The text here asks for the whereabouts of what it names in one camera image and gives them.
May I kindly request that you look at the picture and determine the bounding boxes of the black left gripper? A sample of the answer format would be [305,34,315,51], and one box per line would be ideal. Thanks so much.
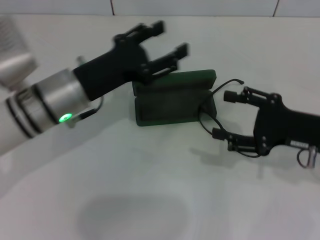
[72,21,190,102]

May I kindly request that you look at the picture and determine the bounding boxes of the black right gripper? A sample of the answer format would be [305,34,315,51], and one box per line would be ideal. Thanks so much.
[211,86,320,156]

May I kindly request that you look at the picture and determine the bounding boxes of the black glasses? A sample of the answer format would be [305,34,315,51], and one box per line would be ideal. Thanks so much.
[197,78,262,158]

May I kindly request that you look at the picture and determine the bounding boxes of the green glasses case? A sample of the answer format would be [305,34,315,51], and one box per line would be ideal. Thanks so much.
[131,69,217,128]

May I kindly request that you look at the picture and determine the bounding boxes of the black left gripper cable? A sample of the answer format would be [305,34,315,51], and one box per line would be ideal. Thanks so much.
[66,96,105,129]

